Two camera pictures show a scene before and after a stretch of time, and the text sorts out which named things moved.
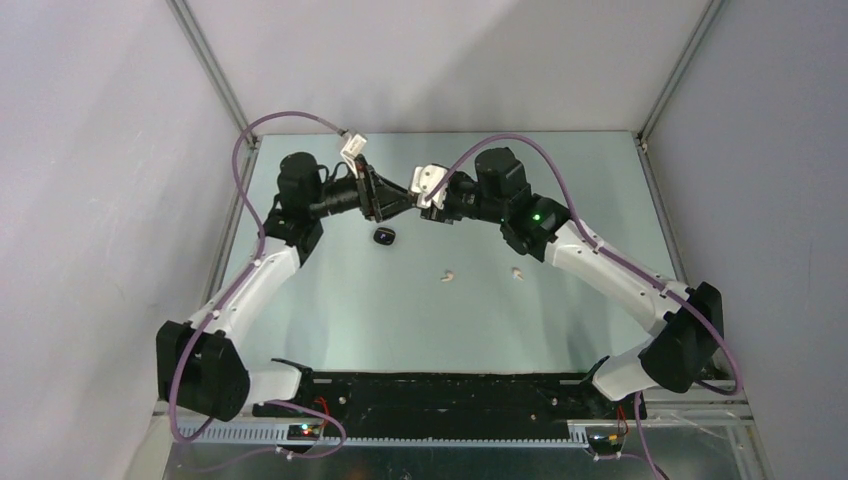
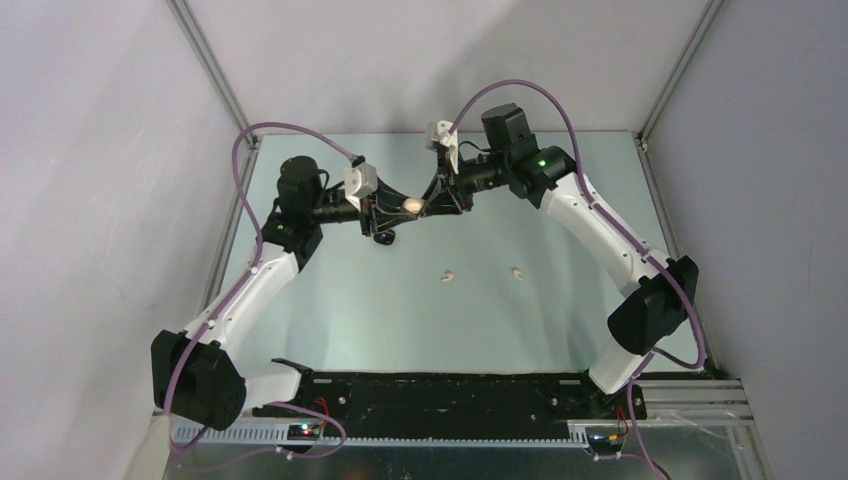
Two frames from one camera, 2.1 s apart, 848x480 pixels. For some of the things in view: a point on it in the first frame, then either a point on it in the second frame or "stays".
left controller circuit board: x=303 y=432 stays
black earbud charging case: x=384 y=236 stays
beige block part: x=424 y=178 → x=440 y=131
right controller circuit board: x=604 y=440 stays
